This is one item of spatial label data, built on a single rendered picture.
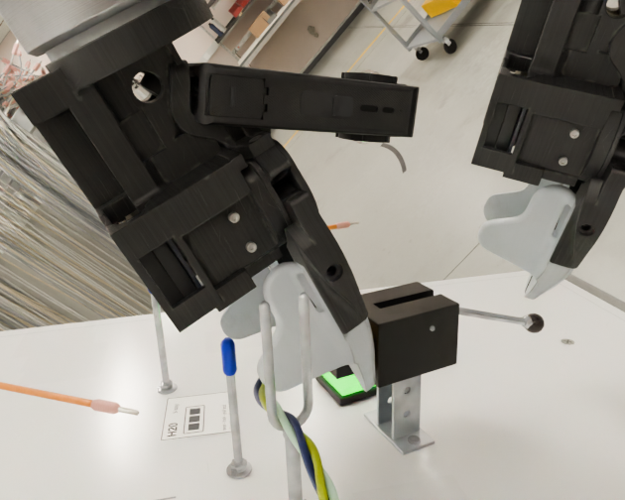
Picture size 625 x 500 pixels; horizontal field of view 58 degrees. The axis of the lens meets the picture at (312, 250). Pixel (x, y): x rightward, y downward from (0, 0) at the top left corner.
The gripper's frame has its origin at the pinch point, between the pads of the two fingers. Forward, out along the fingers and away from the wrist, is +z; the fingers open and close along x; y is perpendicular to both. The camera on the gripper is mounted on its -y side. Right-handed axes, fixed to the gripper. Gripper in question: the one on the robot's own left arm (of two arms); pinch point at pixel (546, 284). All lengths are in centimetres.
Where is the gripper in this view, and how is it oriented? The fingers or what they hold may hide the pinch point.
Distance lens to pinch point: 41.1
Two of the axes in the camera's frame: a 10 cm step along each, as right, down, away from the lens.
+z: -1.1, 8.0, 5.9
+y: -9.3, -2.9, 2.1
